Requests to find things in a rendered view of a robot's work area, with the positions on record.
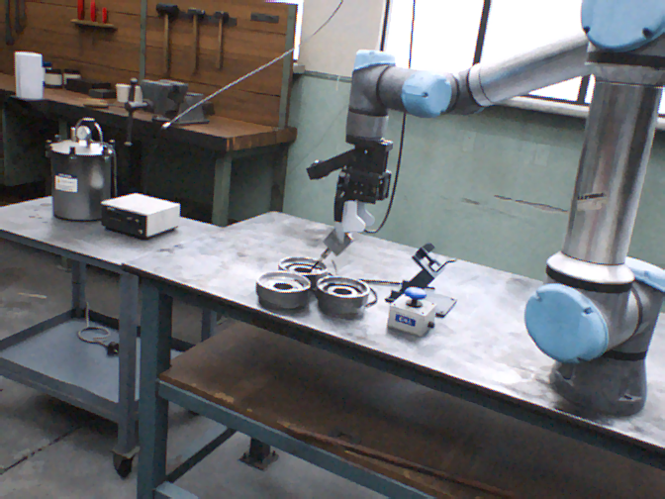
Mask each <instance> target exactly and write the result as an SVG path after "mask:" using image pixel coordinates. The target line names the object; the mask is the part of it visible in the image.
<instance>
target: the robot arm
mask: <svg viewBox="0 0 665 499"><path fill-rule="evenodd" d="M580 23H581V26H580V27H577V28H574V29H571V30H568V31H566V32H563V33H560V34H558V35H555V36H552V37H550V38H547V39H544V40H541V41H538V42H535V43H533V44H530V46H527V47H524V48H522V49H519V50H515V51H512V52H508V53H506V54H503V55H500V56H498V57H495V58H492V59H490V60H487V61H484V62H482V63H479V64H475V65H473V66H470V67H468V68H465V69H462V70H459V71H439V70H429V69H416V68H408V67H402V66H397V63H396V56H395V55H394V54H393V53H388V52H380V51H372V50H360V51H359V52H358V53H357V54H356V57H355V63H354V69H353V71H352V84H351V92H350V100H348V109H347V116H346V124H345V132H346V134H345V141H346V143H347V144H349V145H354V146H355V149H353V150H348V151H346V152H343V153H341V154H338V155H336V156H334V157H331V158H329V159H327V160H317V161H315V162H314V163H312V164H310V166H309V167H307V168H306V170H307V172H308V176H309V179H310V180H314V179H316V180H320V179H325V178H326V177H328V176H330V173H331V172H333V171H335V170H338V169H340V168H341V171H340V173H339V176H338V180H337V184H336V193H335V196H334V204H333V217H334V225H335V231H336V235H337V239H338V242H339V244H340V245H341V246H343V241H344V233H348V232H351V234H352V232H362V231H363V230H364V229H365V227H370V226H372V225H373V224H374V218H373V217H372V216H371V215H370V214H368V213H367V212H366V210H365V205H366V203H372V204H375V202H376V200H382V201H383V200H384V199H385V197H386V198H388V197H389V190H390V183H391V176H392V171H389V170H387V165H388V158H389V151H390V150H392V149H393V143H394V142H390V141H384V137H386V131H387V124H388V116H389V110H390V109H392V110H397V112H401V113H406V114H410V115H414V116H416V117H420V118H436V117H438V116H439V115H459V116H468V115H472V114H478V113H480V112H482V111H483V109H484V108H485V107H486V106H488V105H492V104H495V103H498V102H501V101H505V100H508V99H512V98H515V97H519V96H522V95H525V94H527V93H530V92H534V91H537V90H540V89H544V88H548V87H551V86H554V85H557V84H561V83H564V82H567V81H570V80H573V79H578V78H581V77H584V75H587V74H591V73H592V75H593V77H594V85H593V90H592V95H591V100H590V105H589V111H588V116H587V121H586V127H585V132H584V137H583V142H582V147H581V152H580V157H579V162H578V167H577V172H576V178H575V183H574V188H572V194H571V199H570V204H569V210H568V215H567V220H566V225H565V230H564V235H563V241H562V246H561V251H560V252H558V253H557V254H555V255H554V256H552V257H551V258H550V259H549V260H548V262H547V266H546V272H545V277H544V282H543V286H541V287H538V288H537V289H535V290H534V291H533V293H532V294H531V295H530V296H529V297H528V299H527V302H526V304H525V307H524V314H523V316H524V324H525V327H526V330H527V333H528V336H529V337H530V338H531V339H532V341H533V342H534V345H535V346H536V347H537V348H538V349H539V350H541V351H542V352H543V353H545V354H546V355H547V356H549V357H551V358H552V359H555V360H554V362H553V365H552V368H551V372H550V376H549V379H550V382H551V384H552V386H553V387H554V388H555V389H556V390H557V391H558V392H559V393H560V394H562V395H563V396H565V398H566V399H568V400H570V401H571V402H573V403H576V404H578V405H581V406H583V407H585V408H588V409H591V410H594V411H598V412H602V413H607V414H614V415H630V414H634V413H637V412H639V411H640V410H642V409H643V408H644V406H645V403H646V399H647V395H648V386H647V373H646V357H647V354H648V350H649V347H650V344H651V341H652V337H653V333H654V330H655V327H656V323H657V320H658V317H659V313H660V310H661V307H662V304H663V299H664V296H665V272H664V271H663V270H661V268H659V267H657V266H655V265H653V264H650V263H647V262H644V261H641V260H637V259H634V258H630V257H627V256H626V254H627V250H628V245H629V241H630V235H631V231H632V227H633V222H634V218H635V213H636V209H637V204H638V199H640V195H641V190H642V186H643V182H644V177H645V173H646V167H647V163H648V160H649V155H650V151H651V146H652V142H653V137H654V132H655V128H656V123H657V119H658V115H659V110H660V105H661V100H662V96H663V92H664V87H665V0H582V2H581V6H580ZM388 179H389V182H388ZM387 184H388V189H387ZM386 191H387V192H386Z"/></svg>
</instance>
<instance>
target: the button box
mask: <svg viewBox="0 0 665 499"><path fill-rule="evenodd" d="M436 305H437V304H433V303H430V302H428V301H424V299H419V301H418V304H412V303H411V298H410V297H408V296H406V295H405V294H403V295H401V296H400V297H399V298H398V299H396V301H395V302H394V303H392V304H391V305H390V309H389V316H388V322H387V327H390V328H393V329H396V330H399V332H402V333H405V334H409V335H412V336H416V337H419V338H422V337H423V336H424V335H425V334H426V333H427V332H428V329H429V328H434V325H435V323H434V316H435V311H436Z"/></svg>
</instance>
